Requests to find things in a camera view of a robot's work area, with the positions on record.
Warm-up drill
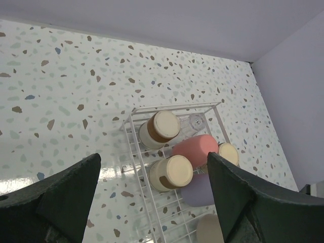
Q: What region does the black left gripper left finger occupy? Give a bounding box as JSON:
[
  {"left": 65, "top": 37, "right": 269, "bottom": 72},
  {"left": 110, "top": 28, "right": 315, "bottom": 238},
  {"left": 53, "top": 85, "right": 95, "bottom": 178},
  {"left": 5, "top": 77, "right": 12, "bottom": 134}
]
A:
[{"left": 1, "top": 153, "right": 101, "bottom": 242}]

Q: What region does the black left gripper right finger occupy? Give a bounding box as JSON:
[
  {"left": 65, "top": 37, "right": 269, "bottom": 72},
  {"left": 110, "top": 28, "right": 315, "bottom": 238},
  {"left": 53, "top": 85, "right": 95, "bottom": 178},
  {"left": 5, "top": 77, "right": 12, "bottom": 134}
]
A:
[{"left": 207, "top": 152, "right": 323, "bottom": 242}]

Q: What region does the beige plastic cup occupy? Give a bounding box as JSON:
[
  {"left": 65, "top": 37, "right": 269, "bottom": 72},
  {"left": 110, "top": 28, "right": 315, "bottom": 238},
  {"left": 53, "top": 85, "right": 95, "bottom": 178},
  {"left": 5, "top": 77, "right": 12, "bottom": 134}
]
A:
[{"left": 196, "top": 214, "right": 224, "bottom": 243}]

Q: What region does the purple plastic cup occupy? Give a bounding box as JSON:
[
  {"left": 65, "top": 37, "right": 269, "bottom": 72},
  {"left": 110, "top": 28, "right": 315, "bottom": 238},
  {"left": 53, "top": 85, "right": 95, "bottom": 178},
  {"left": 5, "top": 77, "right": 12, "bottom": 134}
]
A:
[{"left": 181, "top": 174, "right": 215, "bottom": 207}]

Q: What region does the red plastic cup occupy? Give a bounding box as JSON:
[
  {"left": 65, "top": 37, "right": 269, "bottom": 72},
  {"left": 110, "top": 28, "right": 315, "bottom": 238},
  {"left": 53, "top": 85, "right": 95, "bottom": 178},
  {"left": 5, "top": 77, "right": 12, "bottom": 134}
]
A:
[{"left": 172, "top": 134, "right": 219, "bottom": 170}]

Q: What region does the clear glass cup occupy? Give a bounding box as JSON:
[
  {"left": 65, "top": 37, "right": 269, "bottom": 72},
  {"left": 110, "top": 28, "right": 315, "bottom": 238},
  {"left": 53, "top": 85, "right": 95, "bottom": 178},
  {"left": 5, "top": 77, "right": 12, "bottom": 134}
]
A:
[{"left": 179, "top": 114, "right": 206, "bottom": 138}]

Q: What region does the white wire dish rack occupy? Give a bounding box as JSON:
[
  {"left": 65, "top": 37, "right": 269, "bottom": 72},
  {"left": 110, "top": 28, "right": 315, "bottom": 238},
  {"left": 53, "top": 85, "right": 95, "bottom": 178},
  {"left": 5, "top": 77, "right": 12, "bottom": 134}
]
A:
[{"left": 121, "top": 102, "right": 229, "bottom": 242}]

